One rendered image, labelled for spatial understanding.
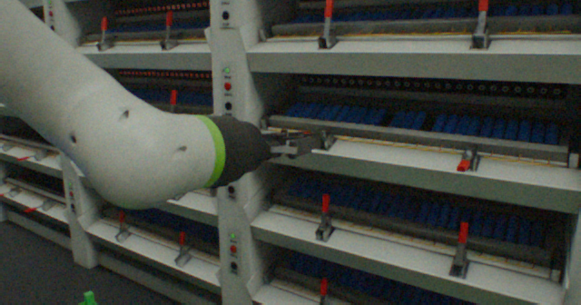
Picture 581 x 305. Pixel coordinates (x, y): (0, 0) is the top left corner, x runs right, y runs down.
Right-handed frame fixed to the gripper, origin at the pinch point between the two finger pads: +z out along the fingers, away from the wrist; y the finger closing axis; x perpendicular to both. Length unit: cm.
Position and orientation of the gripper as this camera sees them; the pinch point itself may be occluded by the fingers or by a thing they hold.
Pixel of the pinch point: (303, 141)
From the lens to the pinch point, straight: 72.9
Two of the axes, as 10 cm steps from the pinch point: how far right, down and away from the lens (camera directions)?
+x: 0.7, -9.9, -1.0
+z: 5.3, -0.5, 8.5
